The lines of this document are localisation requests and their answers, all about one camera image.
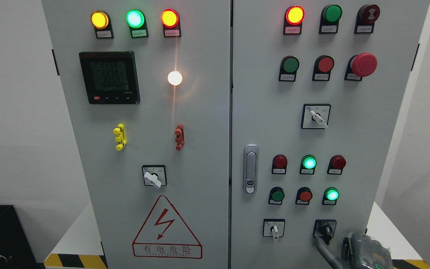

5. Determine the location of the grey electrical cabinet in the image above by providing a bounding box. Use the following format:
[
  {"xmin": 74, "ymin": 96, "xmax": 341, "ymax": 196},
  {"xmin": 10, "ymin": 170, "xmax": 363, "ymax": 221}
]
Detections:
[{"xmin": 42, "ymin": 0, "xmax": 430, "ymax": 269}]

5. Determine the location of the green lit indicator middle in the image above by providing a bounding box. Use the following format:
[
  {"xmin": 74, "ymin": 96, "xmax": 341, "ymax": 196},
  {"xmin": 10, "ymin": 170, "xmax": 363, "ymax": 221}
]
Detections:
[{"xmin": 299, "ymin": 155, "xmax": 317, "ymax": 175}]

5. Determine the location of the red ringed indicator door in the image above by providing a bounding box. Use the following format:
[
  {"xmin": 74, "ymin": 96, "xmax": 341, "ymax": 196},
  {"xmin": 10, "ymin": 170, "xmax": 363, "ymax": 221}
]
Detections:
[
  {"xmin": 283, "ymin": 6, "xmax": 305, "ymax": 35},
  {"xmin": 161, "ymin": 9, "xmax": 181, "ymax": 38}
]

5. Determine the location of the white handle selector switch lower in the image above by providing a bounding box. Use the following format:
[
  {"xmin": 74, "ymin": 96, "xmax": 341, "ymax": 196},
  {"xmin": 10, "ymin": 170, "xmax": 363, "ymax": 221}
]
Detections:
[{"xmin": 262, "ymin": 218, "xmax": 286, "ymax": 241}]

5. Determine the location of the red push button lower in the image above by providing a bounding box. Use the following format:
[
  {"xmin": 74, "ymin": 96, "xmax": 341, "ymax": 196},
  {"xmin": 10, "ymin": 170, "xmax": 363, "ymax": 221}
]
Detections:
[{"xmin": 295, "ymin": 187, "xmax": 313, "ymax": 205}]

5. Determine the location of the red emergency stop mushroom button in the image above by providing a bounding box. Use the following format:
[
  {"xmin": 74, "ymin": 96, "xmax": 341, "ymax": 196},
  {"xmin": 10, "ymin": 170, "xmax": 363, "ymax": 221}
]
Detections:
[{"xmin": 344, "ymin": 52, "xmax": 378, "ymax": 81}]

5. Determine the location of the white handle selector switch left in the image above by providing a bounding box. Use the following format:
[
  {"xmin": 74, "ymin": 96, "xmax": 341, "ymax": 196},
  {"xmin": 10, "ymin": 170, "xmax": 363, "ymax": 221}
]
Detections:
[{"xmin": 141, "ymin": 165, "xmax": 167, "ymax": 189}]

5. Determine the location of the green push button lower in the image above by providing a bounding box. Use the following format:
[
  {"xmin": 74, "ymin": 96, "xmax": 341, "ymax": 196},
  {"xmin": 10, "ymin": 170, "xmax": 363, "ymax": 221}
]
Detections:
[{"xmin": 268, "ymin": 186, "xmax": 285, "ymax": 205}]

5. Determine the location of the silver door lock handle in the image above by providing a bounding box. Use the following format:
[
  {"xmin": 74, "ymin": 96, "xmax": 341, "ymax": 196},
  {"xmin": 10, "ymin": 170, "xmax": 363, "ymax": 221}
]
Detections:
[{"xmin": 243, "ymin": 144, "xmax": 258, "ymax": 194}]

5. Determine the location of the green lit indicator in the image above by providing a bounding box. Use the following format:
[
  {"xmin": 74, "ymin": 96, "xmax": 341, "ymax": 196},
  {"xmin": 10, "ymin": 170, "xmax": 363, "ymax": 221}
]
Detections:
[
  {"xmin": 299, "ymin": 155, "xmax": 317, "ymax": 175},
  {"xmin": 126, "ymin": 9, "xmax": 149, "ymax": 38}
]

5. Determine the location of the green lit indicator top left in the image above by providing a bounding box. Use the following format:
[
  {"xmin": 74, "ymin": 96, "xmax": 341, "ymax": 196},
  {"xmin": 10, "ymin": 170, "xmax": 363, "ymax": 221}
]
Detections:
[{"xmin": 126, "ymin": 9, "xmax": 149, "ymax": 38}]

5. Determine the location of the white handle selector switch upper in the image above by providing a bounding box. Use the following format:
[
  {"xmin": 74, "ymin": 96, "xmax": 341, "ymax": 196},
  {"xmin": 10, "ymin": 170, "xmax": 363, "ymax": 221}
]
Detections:
[{"xmin": 301, "ymin": 104, "xmax": 331, "ymax": 129}]

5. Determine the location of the black digital power meter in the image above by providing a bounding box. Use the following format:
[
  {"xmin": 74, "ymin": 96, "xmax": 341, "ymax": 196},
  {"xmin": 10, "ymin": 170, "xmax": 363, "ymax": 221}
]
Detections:
[{"xmin": 79, "ymin": 51, "xmax": 141, "ymax": 104}]

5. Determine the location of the yellow indicator light top left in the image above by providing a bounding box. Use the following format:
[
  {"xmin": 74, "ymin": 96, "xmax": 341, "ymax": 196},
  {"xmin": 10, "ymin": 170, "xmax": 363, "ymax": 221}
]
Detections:
[{"xmin": 90, "ymin": 10, "xmax": 114, "ymax": 39}]

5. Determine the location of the green lit button lower right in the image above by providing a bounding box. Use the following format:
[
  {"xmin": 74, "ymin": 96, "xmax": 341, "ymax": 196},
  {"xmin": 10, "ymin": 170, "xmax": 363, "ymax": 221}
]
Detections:
[{"xmin": 321, "ymin": 187, "xmax": 339, "ymax": 205}]

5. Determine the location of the red terminal connector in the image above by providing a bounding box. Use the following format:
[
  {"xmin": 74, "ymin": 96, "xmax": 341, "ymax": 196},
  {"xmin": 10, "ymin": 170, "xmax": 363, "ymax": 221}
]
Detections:
[{"xmin": 174, "ymin": 124, "xmax": 185, "ymax": 151}]

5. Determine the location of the white glowing lamp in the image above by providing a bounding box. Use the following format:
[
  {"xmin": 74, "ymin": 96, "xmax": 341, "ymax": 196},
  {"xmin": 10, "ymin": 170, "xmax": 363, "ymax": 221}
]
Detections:
[{"xmin": 167, "ymin": 70, "xmax": 183, "ymax": 86}]

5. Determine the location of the black box lower left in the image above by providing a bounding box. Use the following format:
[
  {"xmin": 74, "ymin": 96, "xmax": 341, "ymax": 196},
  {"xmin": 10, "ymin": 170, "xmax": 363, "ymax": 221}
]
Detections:
[{"xmin": 0, "ymin": 205, "xmax": 38, "ymax": 269}]

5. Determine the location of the green push button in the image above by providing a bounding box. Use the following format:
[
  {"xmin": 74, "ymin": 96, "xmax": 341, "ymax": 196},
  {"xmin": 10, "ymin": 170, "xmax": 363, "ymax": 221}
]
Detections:
[
  {"xmin": 268, "ymin": 186, "xmax": 285, "ymax": 205},
  {"xmin": 319, "ymin": 4, "xmax": 343, "ymax": 34}
]

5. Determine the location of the green push button second row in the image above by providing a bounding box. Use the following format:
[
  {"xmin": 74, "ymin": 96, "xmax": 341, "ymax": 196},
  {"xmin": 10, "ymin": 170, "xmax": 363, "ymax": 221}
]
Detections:
[{"xmin": 278, "ymin": 56, "xmax": 300, "ymax": 82}]

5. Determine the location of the red ringed indicator right door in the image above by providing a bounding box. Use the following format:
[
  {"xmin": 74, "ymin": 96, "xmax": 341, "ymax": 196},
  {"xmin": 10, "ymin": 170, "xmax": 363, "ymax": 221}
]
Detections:
[{"xmin": 283, "ymin": 6, "xmax": 305, "ymax": 35}]

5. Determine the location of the yellow terminal connector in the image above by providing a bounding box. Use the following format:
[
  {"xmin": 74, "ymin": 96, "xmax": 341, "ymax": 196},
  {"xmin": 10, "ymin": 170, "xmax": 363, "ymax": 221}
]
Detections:
[{"xmin": 113, "ymin": 123, "xmax": 127, "ymax": 151}]

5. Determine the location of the white handle selector switch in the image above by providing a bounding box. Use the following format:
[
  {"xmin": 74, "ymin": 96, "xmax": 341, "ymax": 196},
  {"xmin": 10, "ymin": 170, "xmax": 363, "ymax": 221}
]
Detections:
[
  {"xmin": 262, "ymin": 218, "xmax": 286, "ymax": 241},
  {"xmin": 301, "ymin": 104, "xmax": 331, "ymax": 129},
  {"xmin": 141, "ymin": 165, "xmax": 167, "ymax": 189}
]

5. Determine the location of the dark red indicator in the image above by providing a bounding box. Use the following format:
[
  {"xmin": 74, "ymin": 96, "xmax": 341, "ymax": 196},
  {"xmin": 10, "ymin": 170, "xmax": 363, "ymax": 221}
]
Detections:
[
  {"xmin": 271, "ymin": 154, "xmax": 288, "ymax": 175},
  {"xmin": 327, "ymin": 155, "xmax": 346, "ymax": 175}
]

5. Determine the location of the black rotary knob switch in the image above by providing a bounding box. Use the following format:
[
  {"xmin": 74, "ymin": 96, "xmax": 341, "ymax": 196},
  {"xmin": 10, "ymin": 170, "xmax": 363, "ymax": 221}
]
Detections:
[{"xmin": 313, "ymin": 219, "xmax": 337, "ymax": 245}]

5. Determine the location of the red electric hazard warning sticker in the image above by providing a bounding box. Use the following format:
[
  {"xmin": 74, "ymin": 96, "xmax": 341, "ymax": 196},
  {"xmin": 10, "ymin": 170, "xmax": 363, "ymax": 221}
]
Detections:
[{"xmin": 133, "ymin": 195, "xmax": 203, "ymax": 259}]

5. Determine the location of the dark red indicator left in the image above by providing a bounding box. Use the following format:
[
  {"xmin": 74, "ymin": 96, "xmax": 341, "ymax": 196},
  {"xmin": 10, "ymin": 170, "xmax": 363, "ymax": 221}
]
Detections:
[{"xmin": 271, "ymin": 154, "xmax": 288, "ymax": 175}]

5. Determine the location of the green push button top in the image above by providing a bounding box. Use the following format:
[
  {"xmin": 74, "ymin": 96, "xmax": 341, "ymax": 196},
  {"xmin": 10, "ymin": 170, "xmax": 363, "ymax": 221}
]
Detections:
[{"xmin": 319, "ymin": 4, "xmax": 343, "ymax": 34}]

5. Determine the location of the red push button second row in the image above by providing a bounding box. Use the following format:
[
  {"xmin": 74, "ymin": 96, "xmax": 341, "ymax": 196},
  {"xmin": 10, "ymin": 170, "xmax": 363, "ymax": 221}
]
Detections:
[{"xmin": 312, "ymin": 55, "xmax": 334, "ymax": 81}]

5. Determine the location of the dark red buzzer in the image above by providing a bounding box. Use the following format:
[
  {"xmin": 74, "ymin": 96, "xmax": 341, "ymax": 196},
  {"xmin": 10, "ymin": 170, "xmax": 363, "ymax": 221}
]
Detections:
[{"xmin": 354, "ymin": 4, "xmax": 380, "ymax": 34}]

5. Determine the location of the dark red indicator right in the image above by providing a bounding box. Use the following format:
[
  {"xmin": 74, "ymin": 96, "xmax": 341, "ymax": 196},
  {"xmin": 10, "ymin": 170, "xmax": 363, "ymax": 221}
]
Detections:
[{"xmin": 327, "ymin": 155, "xmax": 346, "ymax": 175}]

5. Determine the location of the red ringed indicator left door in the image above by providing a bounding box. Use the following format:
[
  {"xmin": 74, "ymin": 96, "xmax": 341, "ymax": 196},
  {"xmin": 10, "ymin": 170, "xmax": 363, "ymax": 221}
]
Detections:
[{"xmin": 161, "ymin": 9, "xmax": 181, "ymax": 38}]

